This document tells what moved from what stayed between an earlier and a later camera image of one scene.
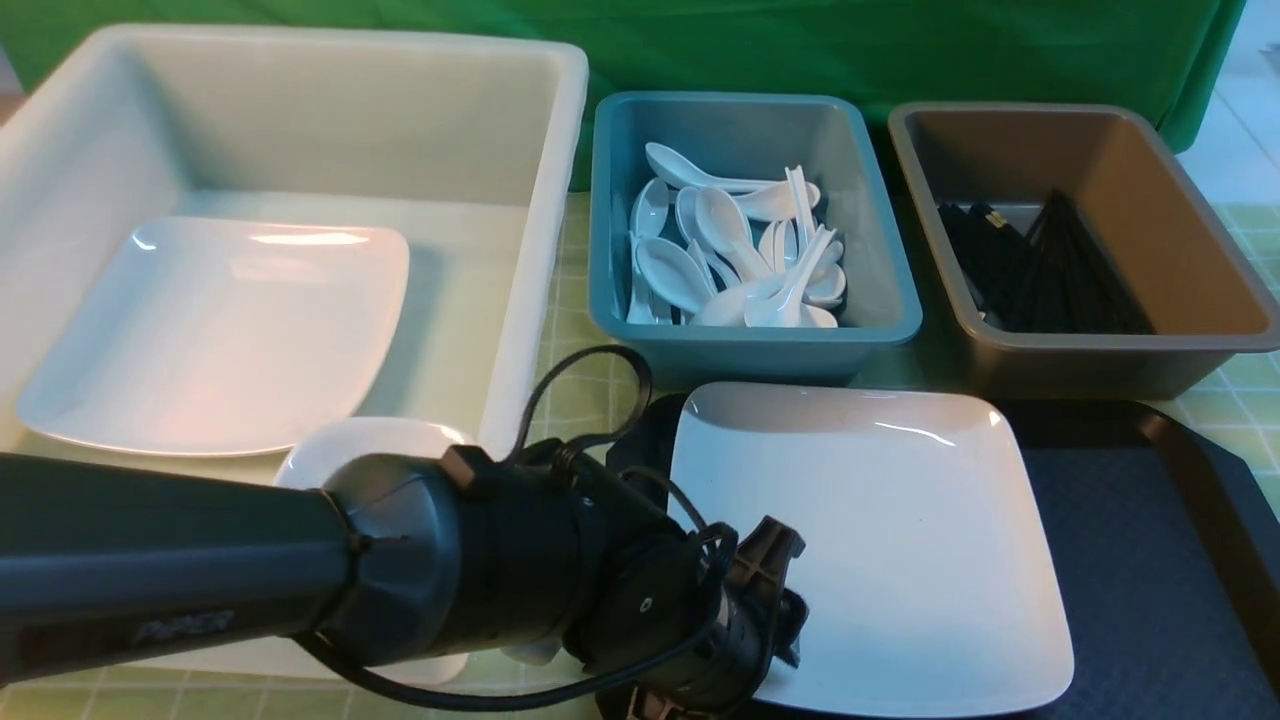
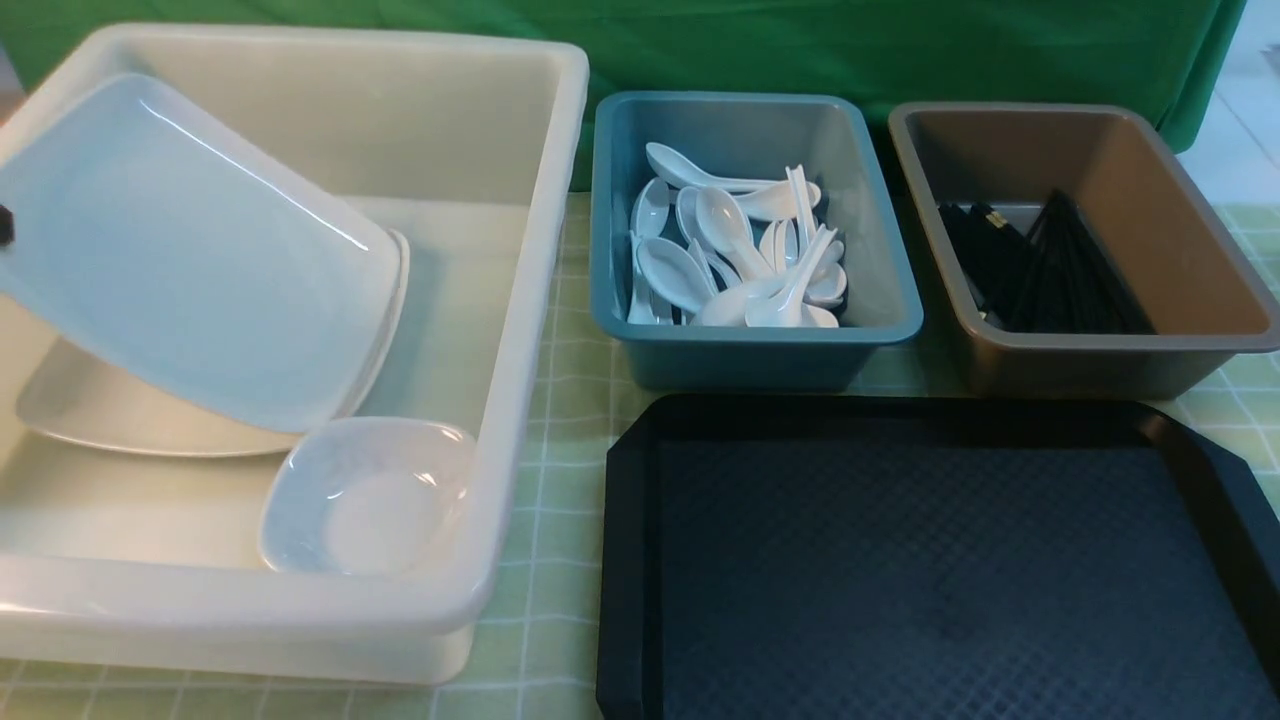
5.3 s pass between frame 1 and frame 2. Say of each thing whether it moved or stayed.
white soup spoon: stayed
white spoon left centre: stayed
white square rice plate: moved
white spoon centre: stayed
